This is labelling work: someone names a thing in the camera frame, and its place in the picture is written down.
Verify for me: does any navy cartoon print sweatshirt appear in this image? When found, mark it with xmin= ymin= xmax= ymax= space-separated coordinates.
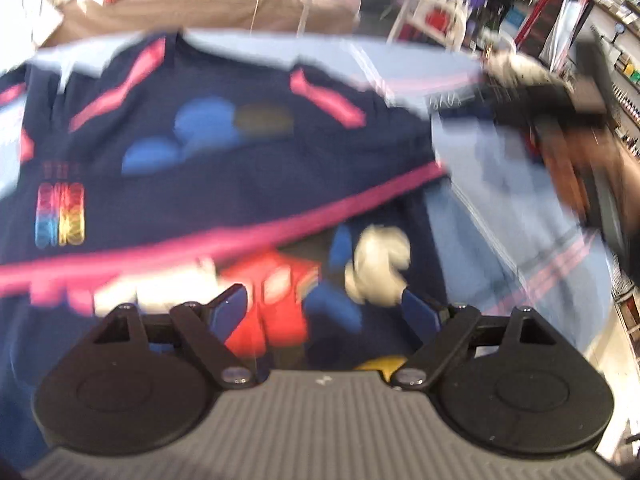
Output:
xmin=0 ymin=32 xmax=451 ymax=461

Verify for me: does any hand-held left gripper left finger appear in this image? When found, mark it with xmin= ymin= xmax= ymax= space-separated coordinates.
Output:
xmin=94 ymin=283 xmax=257 ymax=390

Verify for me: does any white trolley rack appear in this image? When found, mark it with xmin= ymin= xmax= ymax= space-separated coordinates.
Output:
xmin=387 ymin=0 xmax=481 ymax=51

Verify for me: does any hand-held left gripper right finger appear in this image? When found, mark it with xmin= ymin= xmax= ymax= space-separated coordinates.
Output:
xmin=391 ymin=287 xmax=557 ymax=390

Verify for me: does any blue striped bed sheet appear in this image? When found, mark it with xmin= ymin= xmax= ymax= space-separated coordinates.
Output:
xmin=0 ymin=27 xmax=616 ymax=361

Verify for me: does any cream polka dot garment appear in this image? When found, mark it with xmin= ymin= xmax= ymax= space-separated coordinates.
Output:
xmin=485 ymin=52 xmax=566 ymax=88

